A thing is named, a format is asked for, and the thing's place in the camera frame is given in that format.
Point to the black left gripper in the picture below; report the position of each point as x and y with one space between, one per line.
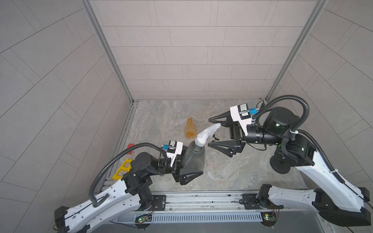
178 174

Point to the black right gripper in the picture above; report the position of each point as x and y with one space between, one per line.
239 137

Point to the clear grey spray bottle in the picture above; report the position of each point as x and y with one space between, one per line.
195 157

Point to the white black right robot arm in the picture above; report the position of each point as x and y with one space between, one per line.
335 199

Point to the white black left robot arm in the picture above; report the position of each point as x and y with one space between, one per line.
130 193

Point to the orange translucent spray bottle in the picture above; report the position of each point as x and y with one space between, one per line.
190 129

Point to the yellow triangular spray nozzle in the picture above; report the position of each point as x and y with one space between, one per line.
123 169

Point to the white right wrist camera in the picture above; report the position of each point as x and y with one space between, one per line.
243 115

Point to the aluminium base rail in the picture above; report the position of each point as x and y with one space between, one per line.
178 207

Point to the aluminium corner frame post right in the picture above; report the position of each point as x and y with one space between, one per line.
315 13

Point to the aluminium corner frame post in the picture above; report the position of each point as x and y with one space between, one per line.
315 13
104 44

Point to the aluminium corner frame post left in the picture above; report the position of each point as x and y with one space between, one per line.
104 44

